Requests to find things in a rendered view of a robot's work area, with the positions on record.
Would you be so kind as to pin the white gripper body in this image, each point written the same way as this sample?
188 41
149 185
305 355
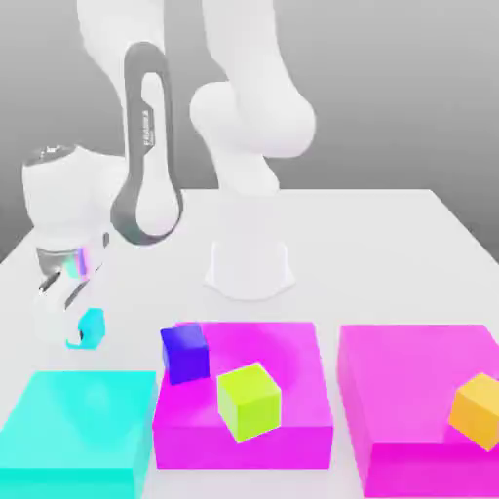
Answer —
54 308

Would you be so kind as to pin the small cyan cube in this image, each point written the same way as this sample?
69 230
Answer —
92 326

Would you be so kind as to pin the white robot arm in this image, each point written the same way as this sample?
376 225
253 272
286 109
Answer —
249 124

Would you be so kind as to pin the small blue cube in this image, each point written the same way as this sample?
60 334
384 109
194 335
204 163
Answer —
186 355

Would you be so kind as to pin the small lime cube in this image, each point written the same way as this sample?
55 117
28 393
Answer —
249 403

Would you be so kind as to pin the small orange cube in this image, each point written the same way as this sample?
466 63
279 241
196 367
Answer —
477 411

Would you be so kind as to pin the large cyan box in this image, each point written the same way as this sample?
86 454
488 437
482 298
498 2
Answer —
74 425

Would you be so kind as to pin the large magenta box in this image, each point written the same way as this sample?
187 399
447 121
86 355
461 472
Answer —
269 390

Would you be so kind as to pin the large pink box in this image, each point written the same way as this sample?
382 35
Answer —
405 390

